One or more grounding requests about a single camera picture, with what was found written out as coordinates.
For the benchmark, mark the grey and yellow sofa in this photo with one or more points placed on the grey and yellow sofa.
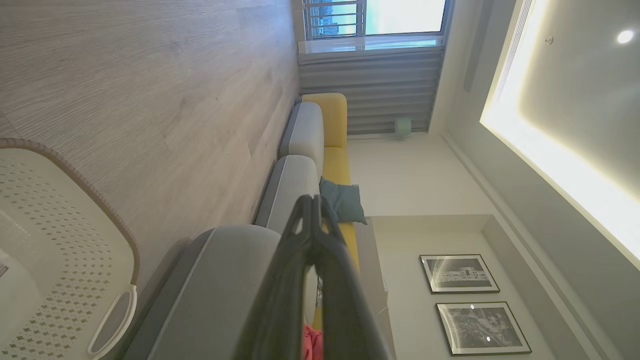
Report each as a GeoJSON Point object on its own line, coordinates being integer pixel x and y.
{"type": "Point", "coordinates": [220, 290]}

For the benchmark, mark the grey pleated curtain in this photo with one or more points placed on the grey pleated curtain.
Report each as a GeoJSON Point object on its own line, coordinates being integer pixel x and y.
{"type": "Point", "coordinates": [380, 90]}

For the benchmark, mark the round ceiling spotlight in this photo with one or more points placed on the round ceiling spotlight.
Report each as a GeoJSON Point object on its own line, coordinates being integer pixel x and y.
{"type": "Point", "coordinates": [625, 36]}

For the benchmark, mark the white perforated laundry basket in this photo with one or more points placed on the white perforated laundry basket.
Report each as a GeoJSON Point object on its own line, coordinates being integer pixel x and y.
{"type": "Point", "coordinates": [55, 250]}

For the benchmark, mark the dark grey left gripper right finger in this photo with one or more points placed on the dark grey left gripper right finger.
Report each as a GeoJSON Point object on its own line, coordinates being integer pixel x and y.
{"type": "Point", "coordinates": [345, 310]}

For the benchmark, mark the red cloth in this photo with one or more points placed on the red cloth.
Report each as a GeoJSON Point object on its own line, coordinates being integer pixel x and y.
{"type": "Point", "coordinates": [312, 345]}

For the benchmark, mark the white linear ceiling vent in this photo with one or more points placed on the white linear ceiling vent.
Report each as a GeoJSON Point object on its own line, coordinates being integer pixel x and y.
{"type": "Point", "coordinates": [512, 45]}

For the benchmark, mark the small pale green round device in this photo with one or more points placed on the small pale green round device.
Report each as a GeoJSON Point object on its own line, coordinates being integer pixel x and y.
{"type": "Point", "coordinates": [402, 127]}

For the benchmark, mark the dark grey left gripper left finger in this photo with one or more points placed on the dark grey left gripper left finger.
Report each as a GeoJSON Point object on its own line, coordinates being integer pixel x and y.
{"type": "Point", "coordinates": [280, 300]}

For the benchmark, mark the black framed monochrome picture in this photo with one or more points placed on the black framed monochrome picture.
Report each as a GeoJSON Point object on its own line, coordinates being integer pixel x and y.
{"type": "Point", "coordinates": [482, 327]}
{"type": "Point", "coordinates": [457, 274]}

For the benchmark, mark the window with metal bars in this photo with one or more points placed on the window with metal bars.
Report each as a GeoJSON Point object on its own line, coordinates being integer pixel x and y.
{"type": "Point", "coordinates": [400, 17]}

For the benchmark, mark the teal throw pillow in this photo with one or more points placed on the teal throw pillow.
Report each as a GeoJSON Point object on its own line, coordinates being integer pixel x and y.
{"type": "Point", "coordinates": [347, 200]}

